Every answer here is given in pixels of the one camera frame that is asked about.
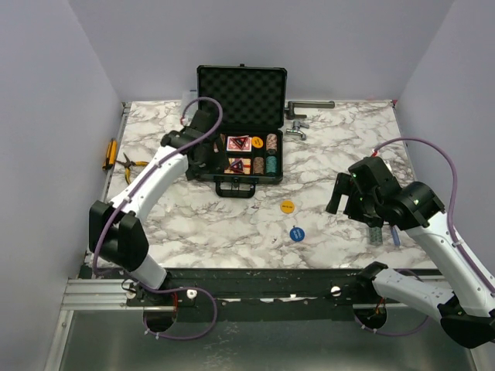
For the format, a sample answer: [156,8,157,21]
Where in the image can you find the black red triangle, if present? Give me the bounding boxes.
[228,158,244,173]

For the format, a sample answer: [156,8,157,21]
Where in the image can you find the brown red chip stack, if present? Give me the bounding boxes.
[252,156,265,175]

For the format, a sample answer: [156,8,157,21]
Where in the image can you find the yellow round button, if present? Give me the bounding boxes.
[280,200,295,214]

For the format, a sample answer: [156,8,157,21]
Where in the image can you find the blue round button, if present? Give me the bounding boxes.
[289,226,306,242]

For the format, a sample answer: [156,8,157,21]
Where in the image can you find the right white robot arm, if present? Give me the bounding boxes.
[326,157,494,349]

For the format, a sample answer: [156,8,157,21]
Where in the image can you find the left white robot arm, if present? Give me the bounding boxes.
[89,102,223,305]

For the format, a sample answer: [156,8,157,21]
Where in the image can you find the black poker set case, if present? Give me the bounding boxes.
[196,64,287,199]

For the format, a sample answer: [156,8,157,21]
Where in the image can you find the grey green chip stack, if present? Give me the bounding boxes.
[368,227,383,246]

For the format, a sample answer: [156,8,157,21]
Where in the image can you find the red playing card deck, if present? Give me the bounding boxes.
[226,135,251,152]

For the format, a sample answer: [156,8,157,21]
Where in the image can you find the orange playing card deck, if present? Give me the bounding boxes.
[224,158,251,175]

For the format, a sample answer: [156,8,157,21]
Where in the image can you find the black red triangle button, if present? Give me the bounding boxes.
[232,136,251,151]

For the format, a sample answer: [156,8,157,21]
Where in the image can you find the blue pen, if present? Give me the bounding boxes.
[390,226,401,247]

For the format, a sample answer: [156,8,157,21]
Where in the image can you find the yellow big blind button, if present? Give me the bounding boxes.
[251,136,264,149]

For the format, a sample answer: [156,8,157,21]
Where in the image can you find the clear plastic organizer box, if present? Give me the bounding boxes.
[180,90,198,124]

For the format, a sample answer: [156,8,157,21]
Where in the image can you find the silver metal tap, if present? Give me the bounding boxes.
[285,120,309,141]

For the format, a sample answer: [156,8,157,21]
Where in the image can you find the orange black utility knife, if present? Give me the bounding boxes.
[101,138,118,171]

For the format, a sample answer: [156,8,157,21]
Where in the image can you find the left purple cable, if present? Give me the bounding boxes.
[91,96,224,342]

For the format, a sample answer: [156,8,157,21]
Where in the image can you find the purple cable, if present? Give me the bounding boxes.
[353,138,495,337]
[91,96,224,342]

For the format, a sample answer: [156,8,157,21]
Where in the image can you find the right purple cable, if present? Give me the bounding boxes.
[353,138,495,337]

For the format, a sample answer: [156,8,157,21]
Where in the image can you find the yellow handled pliers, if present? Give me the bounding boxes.
[116,153,149,185]

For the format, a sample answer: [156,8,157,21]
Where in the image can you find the grey metal door handle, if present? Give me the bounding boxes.
[284,100,336,120]

